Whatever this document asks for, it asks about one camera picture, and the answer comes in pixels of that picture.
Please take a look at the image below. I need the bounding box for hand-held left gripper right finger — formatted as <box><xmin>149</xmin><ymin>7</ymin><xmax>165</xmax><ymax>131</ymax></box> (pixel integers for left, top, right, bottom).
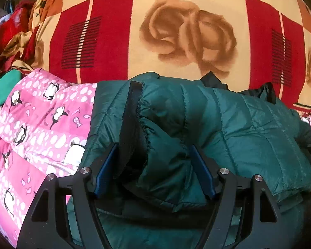
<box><xmin>190</xmin><ymin>145</ymin><xmax>288</xmax><ymax>249</ymax></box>

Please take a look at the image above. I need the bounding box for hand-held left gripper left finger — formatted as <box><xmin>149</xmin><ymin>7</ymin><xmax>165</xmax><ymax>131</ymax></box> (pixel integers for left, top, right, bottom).
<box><xmin>17</xmin><ymin>144</ymin><xmax>119</xmax><ymax>249</ymax></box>

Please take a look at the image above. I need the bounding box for green quilted puffer jacket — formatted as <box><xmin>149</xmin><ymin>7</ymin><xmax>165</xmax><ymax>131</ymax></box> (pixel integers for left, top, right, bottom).
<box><xmin>67</xmin><ymin>71</ymin><xmax>311</xmax><ymax>249</ymax></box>

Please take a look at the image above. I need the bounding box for red clothes pile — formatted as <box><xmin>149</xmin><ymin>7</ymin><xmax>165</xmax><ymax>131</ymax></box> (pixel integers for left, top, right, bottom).
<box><xmin>0</xmin><ymin>1</ymin><xmax>35</xmax><ymax>60</ymax></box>

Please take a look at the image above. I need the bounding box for pink penguin print blanket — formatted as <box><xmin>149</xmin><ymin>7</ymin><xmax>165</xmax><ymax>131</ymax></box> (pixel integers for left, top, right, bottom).
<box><xmin>0</xmin><ymin>68</ymin><xmax>311</xmax><ymax>248</ymax></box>

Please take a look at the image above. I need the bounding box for bright green cloth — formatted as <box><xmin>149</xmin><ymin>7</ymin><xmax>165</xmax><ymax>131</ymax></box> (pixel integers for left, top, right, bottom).
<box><xmin>0</xmin><ymin>70</ymin><xmax>22</xmax><ymax>113</ymax></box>

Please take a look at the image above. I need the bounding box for red cream rose checked blanket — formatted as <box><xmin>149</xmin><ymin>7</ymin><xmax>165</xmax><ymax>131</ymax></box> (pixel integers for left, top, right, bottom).
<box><xmin>0</xmin><ymin>0</ymin><xmax>311</xmax><ymax>116</ymax></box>

